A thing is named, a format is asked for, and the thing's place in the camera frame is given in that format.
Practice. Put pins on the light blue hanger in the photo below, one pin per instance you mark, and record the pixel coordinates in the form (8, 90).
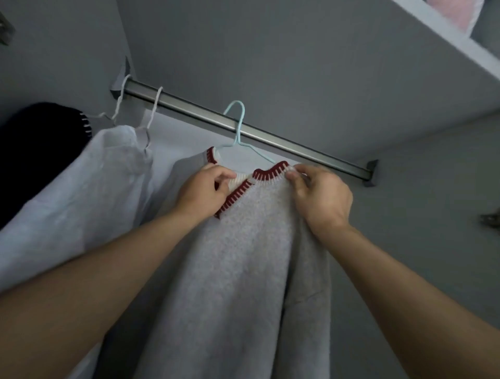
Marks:
(240, 117)

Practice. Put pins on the black cardigan white trim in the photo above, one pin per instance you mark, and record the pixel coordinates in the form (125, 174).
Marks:
(35, 148)

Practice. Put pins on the pale pink folded fabric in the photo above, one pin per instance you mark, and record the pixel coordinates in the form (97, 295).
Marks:
(453, 11)

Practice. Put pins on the person's right hand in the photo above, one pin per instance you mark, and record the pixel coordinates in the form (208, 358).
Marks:
(324, 203)

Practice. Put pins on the grey sweater red stitching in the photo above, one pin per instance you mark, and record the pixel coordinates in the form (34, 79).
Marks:
(242, 293)

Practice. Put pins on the white wardrobe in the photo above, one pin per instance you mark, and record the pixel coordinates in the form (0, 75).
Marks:
(312, 78)

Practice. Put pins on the person's right forearm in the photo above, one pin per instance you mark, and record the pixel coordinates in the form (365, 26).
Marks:
(422, 312)

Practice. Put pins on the person's left forearm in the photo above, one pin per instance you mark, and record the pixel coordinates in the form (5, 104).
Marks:
(78, 304)

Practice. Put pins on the person's left hand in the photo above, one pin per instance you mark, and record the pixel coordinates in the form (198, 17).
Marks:
(201, 195)

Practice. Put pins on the white zip polo shirt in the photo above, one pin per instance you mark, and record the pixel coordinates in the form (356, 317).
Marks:
(78, 187)

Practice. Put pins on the metal wardrobe rail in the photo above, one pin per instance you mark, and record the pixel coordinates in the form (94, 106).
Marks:
(312, 154)

